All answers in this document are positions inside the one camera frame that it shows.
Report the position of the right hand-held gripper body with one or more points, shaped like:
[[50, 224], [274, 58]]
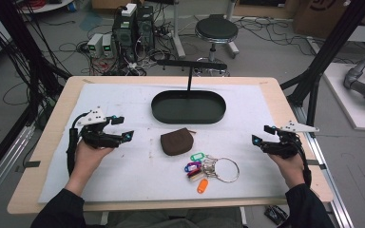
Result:
[[283, 148]]

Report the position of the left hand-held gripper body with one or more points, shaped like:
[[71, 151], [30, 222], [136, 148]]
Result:
[[98, 137]]

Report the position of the brown leather pouch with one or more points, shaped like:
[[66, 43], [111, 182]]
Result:
[[176, 142]]

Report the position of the black oval tray hook stand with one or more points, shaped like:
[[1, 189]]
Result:
[[188, 109]]

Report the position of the person's right hand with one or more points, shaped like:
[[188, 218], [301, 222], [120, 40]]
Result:
[[291, 169]]

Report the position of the person's left hand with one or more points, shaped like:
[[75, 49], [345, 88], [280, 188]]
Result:
[[87, 161]]

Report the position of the black tape strip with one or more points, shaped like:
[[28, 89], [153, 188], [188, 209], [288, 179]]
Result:
[[315, 163], [31, 164]]

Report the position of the white table mat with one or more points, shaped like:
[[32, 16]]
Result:
[[139, 177]]

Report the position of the grey power supply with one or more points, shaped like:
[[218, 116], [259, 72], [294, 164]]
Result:
[[107, 46], [94, 44]]

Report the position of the white floor platform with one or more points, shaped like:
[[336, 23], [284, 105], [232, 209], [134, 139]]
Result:
[[348, 104]]

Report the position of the black computer tower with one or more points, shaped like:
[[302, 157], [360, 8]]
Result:
[[145, 27], [125, 34]]

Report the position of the white table leg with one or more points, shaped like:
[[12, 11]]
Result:
[[177, 34]]

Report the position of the white box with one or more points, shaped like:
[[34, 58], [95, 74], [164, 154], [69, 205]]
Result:
[[129, 9]]

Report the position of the black round stool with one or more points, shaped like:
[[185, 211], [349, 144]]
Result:
[[216, 30]]

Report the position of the brown cardboard box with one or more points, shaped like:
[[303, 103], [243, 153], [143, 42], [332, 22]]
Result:
[[316, 15]]

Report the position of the white round table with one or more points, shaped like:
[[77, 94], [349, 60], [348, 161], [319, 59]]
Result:
[[50, 6]]

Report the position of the aluminium rail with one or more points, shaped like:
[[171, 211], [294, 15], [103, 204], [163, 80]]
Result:
[[323, 164], [6, 164]]

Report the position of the black metal frame post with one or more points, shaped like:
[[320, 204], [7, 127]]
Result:
[[329, 53]]

